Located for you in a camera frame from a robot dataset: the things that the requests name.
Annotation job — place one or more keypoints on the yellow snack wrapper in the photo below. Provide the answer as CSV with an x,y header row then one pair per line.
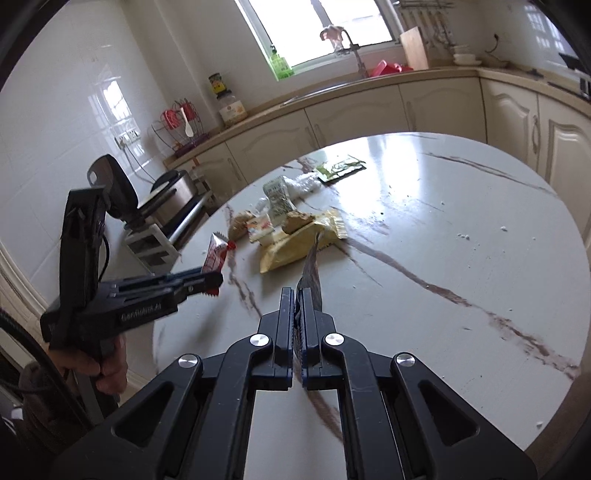
x,y
286,253

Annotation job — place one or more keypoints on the stack of white bowls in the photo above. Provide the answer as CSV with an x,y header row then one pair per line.
x,y
466,56

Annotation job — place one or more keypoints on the row of hanging kitchen utensils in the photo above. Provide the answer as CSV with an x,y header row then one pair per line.
x,y
434,25

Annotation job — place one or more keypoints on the clear plastic bag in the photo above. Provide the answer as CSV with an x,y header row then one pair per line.
x,y
304,184

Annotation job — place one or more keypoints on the person's left forearm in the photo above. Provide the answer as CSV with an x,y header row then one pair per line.
x,y
34,378

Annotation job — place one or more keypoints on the brown lump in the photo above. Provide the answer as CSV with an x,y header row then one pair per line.
x,y
242,224
298,221

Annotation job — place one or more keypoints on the red plastic basin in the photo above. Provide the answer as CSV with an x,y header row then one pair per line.
x,y
390,68

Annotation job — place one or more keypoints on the green plastic bottle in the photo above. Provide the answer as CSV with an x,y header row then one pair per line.
x,y
280,64

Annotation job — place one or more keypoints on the red kitchen tool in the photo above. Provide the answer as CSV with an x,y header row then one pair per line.
x,y
171,119

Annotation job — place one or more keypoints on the large pale jar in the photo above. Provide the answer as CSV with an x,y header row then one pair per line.
x,y
232,110

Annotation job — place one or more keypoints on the metal wall utensil rack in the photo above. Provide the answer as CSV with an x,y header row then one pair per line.
x,y
425,3

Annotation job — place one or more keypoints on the red snack wrapper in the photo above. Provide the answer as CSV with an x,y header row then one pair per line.
x,y
214,254

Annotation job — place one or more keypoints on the wooden cutting board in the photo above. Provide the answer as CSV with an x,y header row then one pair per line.
x,y
414,48

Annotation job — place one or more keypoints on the white rice spoon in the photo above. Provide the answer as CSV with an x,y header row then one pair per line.
x,y
187,124

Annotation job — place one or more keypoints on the green foil packet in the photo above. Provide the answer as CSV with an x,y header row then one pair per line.
x,y
341,168

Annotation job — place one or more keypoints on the dark silver wrapper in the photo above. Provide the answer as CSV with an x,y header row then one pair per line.
x,y
311,277

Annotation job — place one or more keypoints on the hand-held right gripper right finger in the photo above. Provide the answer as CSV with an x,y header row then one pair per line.
x,y
310,341

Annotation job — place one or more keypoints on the pink rag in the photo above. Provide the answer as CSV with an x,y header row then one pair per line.
x,y
333,34

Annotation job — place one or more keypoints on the white wall outlet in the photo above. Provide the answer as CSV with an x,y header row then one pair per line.
x,y
128,137

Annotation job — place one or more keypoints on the person's left hand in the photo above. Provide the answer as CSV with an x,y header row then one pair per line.
x,y
115,364

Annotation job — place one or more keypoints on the black rice cooker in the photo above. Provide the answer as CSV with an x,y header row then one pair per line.
x,y
115,184

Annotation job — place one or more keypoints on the dark bottle yellow label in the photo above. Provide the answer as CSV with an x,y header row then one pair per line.
x,y
217,84

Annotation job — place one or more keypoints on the round marble table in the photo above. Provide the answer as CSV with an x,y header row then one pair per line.
x,y
438,221

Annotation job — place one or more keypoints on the small white orange packet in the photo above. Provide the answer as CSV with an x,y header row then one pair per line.
x,y
258,226

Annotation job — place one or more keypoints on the white storage cart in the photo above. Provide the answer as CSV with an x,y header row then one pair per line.
x,y
152,244

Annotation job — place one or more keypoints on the cream base cabinets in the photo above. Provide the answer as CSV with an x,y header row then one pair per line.
x,y
438,106

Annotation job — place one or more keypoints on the metal faucet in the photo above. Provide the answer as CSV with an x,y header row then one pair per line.
x,y
358,57

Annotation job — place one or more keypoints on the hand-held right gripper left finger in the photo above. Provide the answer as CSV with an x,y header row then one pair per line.
x,y
284,332

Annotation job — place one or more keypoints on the white framed window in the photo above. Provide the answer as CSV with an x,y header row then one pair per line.
x,y
300,27

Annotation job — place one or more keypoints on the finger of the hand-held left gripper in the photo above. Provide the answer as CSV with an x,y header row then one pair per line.
x,y
189,276
203,285

